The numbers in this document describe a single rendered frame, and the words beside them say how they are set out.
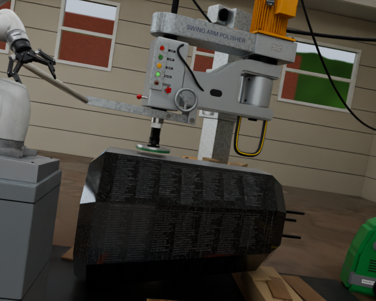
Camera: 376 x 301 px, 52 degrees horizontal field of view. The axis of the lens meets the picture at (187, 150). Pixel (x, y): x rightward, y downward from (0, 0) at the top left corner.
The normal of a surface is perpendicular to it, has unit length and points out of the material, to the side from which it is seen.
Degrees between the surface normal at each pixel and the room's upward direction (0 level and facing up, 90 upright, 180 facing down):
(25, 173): 90
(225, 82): 90
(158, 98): 90
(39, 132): 90
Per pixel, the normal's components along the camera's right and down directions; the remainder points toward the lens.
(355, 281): -0.17, 0.04
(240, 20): 0.57, 0.15
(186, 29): 0.30, 0.12
